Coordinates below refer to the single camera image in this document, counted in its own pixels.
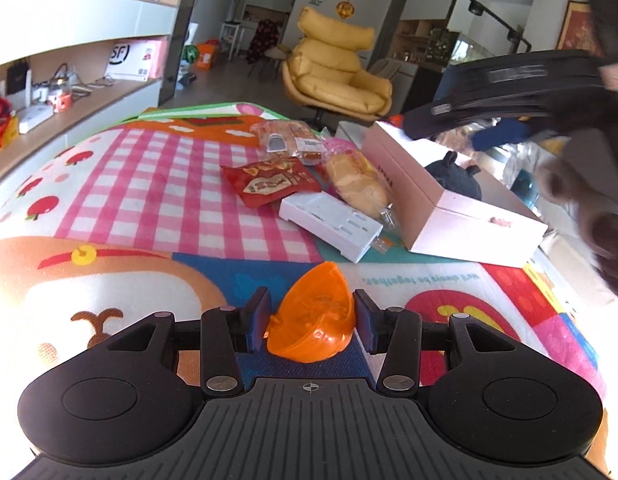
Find teal thermos bottle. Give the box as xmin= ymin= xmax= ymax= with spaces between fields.
xmin=510 ymin=169 xmax=540 ymax=208

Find yellow packaged bread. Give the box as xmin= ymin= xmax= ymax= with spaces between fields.
xmin=324 ymin=150 xmax=394 ymax=222

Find glass fish tank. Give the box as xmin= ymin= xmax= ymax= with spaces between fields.
xmin=425 ymin=28 xmax=494 ymax=67

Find orange shopping bag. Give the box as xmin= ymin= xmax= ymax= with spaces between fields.
xmin=195 ymin=39 xmax=220 ymax=70

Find yellow lounge chair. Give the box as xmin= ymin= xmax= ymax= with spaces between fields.
xmin=282 ymin=6 xmax=392 ymax=122

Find orange plastic toy bowl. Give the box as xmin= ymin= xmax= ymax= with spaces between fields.
xmin=266 ymin=262 xmax=356 ymax=364

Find yellow round wall ornament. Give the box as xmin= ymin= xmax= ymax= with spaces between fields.
xmin=335 ymin=0 xmax=356 ymax=20

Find red framed wall picture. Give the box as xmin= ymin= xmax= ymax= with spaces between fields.
xmin=556 ymin=0 xmax=602 ymax=55

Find red snack packet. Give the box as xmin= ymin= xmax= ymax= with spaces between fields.
xmin=221 ymin=157 xmax=321 ymax=208

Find colourful play mat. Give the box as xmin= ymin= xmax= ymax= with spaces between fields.
xmin=0 ymin=119 xmax=604 ymax=399

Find white wall shelf unit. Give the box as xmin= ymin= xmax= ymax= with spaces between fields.
xmin=0 ymin=0 xmax=181 ymax=185

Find white SF parcel box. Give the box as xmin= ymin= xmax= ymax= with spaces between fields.
xmin=105 ymin=37 xmax=169 ymax=82

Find orange pumpkin bucket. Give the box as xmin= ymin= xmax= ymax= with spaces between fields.
xmin=388 ymin=115 xmax=404 ymax=128

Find clear packaged bread slices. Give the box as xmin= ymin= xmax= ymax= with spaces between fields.
xmin=249 ymin=119 xmax=325 ymax=166

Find black plush toy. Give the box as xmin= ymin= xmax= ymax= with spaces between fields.
xmin=425 ymin=151 xmax=482 ymax=200

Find pink cardboard box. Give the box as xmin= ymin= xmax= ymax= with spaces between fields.
xmin=362 ymin=122 xmax=548 ymax=268

